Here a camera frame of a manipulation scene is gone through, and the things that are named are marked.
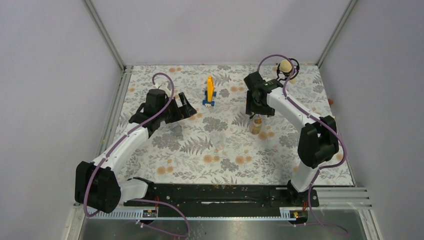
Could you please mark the blue yellow toy block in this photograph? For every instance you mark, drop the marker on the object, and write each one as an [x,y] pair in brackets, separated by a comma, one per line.
[210,92]

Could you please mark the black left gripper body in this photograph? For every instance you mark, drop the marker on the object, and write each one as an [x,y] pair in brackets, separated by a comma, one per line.
[172,113]

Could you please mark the floral patterned table mat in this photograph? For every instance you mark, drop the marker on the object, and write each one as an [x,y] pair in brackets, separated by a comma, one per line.
[269,157]

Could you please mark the cream foam studio microphone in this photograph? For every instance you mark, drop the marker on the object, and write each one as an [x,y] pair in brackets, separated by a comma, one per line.
[287,69]

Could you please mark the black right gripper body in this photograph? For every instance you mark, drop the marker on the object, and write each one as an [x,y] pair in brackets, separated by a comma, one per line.
[253,106]

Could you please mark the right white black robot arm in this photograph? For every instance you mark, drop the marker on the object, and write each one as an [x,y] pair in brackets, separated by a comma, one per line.
[317,135]

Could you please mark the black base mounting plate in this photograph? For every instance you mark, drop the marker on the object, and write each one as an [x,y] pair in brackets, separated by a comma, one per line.
[224,200]

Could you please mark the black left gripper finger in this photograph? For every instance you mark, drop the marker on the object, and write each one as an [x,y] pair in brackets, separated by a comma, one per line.
[184,101]
[189,112]

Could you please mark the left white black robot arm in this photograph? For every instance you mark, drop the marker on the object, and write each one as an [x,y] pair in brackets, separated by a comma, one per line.
[96,183]

